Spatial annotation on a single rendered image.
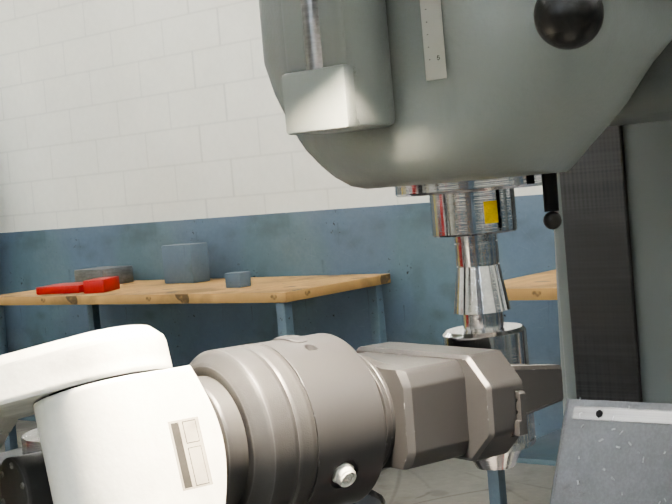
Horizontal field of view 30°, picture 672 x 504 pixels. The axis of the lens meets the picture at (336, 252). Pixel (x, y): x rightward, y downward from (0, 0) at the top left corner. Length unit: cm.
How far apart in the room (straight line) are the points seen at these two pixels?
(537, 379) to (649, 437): 39
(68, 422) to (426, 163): 22
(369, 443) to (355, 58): 18
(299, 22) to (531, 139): 13
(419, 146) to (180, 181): 634
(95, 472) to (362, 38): 24
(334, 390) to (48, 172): 725
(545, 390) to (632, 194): 40
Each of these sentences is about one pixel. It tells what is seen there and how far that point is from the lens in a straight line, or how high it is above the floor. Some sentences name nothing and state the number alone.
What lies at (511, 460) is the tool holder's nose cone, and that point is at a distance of 72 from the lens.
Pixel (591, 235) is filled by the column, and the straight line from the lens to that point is 109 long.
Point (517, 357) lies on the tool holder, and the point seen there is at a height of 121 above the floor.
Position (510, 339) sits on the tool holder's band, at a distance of 70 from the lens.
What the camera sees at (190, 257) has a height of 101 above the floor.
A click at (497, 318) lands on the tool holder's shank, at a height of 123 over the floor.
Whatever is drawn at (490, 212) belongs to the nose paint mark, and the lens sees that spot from 69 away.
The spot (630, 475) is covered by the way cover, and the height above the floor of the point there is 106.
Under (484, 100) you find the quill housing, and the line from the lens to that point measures 61.
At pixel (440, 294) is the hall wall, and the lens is 586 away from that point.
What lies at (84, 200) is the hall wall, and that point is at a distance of 757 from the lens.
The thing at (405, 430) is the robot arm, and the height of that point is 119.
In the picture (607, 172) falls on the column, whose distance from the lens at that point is 108.
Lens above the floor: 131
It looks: 3 degrees down
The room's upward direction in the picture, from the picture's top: 5 degrees counter-clockwise
